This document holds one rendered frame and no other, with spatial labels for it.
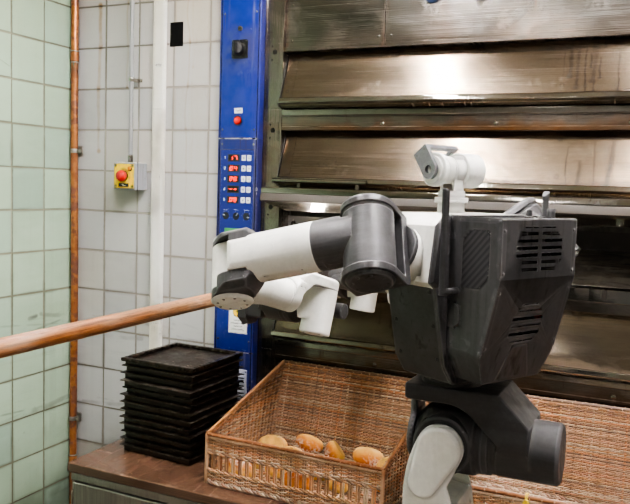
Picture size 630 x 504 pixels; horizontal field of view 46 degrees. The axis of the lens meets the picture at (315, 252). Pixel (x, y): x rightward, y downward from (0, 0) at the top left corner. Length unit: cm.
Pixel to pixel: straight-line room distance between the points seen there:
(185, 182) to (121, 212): 31
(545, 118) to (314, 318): 106
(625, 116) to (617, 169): 15
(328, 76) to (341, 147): 23
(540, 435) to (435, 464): 19
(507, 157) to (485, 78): 24
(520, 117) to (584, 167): 24
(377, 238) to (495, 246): 19
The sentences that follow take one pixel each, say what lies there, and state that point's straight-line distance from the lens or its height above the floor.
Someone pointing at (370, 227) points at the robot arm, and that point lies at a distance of 124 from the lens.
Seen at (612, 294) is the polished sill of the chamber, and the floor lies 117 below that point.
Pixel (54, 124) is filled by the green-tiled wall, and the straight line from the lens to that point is 301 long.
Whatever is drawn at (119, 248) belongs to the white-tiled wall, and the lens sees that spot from 294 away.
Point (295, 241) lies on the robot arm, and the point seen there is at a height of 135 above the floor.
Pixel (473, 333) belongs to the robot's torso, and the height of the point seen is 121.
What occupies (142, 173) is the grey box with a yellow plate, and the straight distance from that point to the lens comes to 283.
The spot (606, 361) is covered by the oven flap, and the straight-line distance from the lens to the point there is 231.
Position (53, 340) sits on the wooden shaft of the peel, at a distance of 126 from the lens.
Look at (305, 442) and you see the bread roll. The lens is 245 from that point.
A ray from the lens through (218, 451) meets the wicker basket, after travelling 223.
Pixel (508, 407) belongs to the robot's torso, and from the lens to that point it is 140.
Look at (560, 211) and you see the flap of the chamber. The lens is 214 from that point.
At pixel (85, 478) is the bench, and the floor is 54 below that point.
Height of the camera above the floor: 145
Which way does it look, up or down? 5 degrees down
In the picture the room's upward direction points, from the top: 2 degrees clockwise
